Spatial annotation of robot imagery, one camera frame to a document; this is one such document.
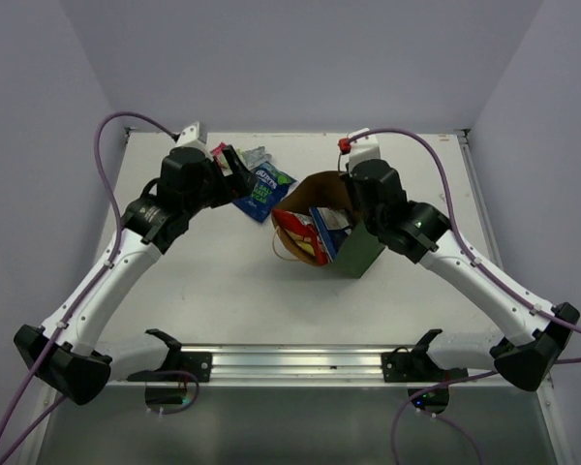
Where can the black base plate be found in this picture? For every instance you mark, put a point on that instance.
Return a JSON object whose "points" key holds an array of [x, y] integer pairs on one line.
{"points": [[404, 365], [198, 363]]}

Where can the large red white chips bag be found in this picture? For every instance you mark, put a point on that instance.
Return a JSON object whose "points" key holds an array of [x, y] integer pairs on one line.
{"points": [[299, 234]]}

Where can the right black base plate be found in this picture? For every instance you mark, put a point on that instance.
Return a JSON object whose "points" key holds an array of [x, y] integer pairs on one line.
{"points": [[404, 365]]}

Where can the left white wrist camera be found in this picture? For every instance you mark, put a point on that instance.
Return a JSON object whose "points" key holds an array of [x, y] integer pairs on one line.
{"points": [[195, 136]]}

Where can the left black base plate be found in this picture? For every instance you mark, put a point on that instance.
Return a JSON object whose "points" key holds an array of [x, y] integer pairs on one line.
{"points": [[198, 363]]}

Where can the light green snack packet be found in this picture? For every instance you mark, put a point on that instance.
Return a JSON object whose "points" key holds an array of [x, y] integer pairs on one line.
{"points": [[241, 157]]}

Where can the aluminium mounting rail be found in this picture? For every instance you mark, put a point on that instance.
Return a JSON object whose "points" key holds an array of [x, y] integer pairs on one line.
{"points": [[319, 363]]}

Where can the blue Burts chips bag front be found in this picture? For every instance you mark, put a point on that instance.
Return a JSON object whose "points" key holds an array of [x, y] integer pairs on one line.
{"points": [[271, 187]]}

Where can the green paper bag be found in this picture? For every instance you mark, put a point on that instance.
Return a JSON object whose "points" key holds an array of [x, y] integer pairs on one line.
{"points": [[327, 189]]}

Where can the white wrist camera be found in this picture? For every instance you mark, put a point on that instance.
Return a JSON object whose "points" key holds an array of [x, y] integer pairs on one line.
{"points": [[195, 136], [357, 147]]}

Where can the blue burts chips bag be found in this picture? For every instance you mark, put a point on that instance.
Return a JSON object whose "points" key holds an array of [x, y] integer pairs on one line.
{"points": [[333, 227], [271, 187]]}

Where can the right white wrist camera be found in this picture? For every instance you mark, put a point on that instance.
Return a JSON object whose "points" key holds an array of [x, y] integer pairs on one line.
{"points": [[357, 147]]}

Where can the pink snack packet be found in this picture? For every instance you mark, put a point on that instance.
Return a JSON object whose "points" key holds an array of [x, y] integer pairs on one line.
{"points": [[218, 155]]}

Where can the silver snack packet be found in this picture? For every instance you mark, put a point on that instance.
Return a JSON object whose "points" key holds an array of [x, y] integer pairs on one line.
{"points": [[256, 156]]}

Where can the blue Burts chips bag back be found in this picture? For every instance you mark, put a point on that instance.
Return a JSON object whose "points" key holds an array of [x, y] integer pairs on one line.
{"points": [[333, 227]]}

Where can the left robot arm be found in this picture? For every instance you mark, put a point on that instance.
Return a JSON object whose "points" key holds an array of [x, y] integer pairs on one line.
{"points": [[63, 351]]}

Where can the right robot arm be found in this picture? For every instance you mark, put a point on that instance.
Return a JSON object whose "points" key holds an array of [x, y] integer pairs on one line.
{"points": [[532, 332]]}

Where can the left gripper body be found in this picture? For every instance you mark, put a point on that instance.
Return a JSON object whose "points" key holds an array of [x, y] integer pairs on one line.
{"points": [[220, 189]]}

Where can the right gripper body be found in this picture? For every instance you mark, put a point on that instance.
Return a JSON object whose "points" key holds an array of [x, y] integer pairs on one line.
{"points": [[372, 223]]}

